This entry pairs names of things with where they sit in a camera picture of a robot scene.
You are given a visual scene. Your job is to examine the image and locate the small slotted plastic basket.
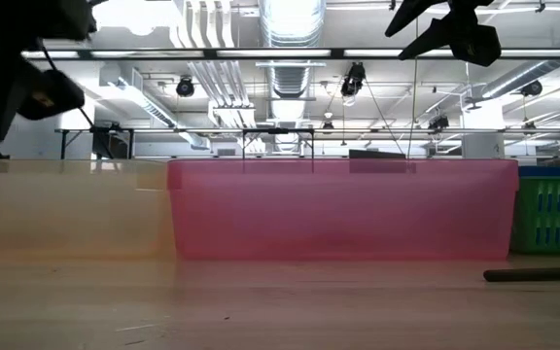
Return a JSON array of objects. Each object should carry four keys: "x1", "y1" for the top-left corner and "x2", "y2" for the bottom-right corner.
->
[{"x1": 509, "y1": 165, "x2": 560, "y2": 254}]

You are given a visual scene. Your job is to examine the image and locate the pink translucent plastic bin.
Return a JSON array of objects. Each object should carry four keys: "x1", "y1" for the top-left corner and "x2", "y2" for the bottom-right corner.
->
[{"x1": 166, "y1": 158, "x2": 520, "y2": 261}]

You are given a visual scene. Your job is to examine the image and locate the white ceiling pipes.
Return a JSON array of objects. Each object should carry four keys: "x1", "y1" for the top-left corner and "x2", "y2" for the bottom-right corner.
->
[{"x1": 175, "y1": 0, "x2": 262, "y2": 155}]

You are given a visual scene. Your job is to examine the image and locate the orange translucent plastic bin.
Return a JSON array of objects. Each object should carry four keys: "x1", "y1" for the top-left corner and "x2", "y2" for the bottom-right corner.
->
[{"x1": 0, "y1": 158, "x2": 177, "y2": 259}]

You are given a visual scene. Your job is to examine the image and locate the dark-handled paintbrush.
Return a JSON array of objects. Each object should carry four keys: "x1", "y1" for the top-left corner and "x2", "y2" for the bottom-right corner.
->
[{"x1": 482, "y1": 266, "x2": 560, "y2": 283}]

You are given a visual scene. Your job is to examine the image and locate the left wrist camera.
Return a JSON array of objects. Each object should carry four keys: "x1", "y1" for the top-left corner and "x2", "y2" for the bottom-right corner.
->
[{"x1": 17, "y1": 69, "x2": 86, "y2": 122}]

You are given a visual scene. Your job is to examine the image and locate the overhead crossbar with light strips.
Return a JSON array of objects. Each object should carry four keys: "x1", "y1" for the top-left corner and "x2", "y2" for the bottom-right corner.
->
[{"x1": 19, "y1": 47, "x2": 560, "y2": 61}]

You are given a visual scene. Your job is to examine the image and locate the round silver ceiling duct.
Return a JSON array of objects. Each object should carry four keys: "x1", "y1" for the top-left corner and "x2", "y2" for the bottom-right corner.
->
[{"x1": 259, "y1": 0, "x2": 329, "y2": 155}]

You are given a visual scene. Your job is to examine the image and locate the slanted silver ceiling duct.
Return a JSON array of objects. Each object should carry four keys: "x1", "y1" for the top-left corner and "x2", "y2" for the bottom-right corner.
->
[{"x1": 464, "y1": 21, "x2": 560, "y2": 103}]

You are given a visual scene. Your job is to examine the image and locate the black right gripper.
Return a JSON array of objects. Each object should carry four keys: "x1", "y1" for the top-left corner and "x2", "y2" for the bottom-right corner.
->
[{"x1": 385, "y1": 0, "x2": 503, "y2": 68}]

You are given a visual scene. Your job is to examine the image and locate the flat dark box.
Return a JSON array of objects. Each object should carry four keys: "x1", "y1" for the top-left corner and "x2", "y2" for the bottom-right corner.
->
[{"x1": 348, "y1": 149, "x2": 407, "y2": 174}]

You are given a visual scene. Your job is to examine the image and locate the table with black box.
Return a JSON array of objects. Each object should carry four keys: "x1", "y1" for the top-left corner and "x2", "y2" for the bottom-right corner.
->
[{"x1": 54, "y1": 126, "x2": 135, "y2": 160}]

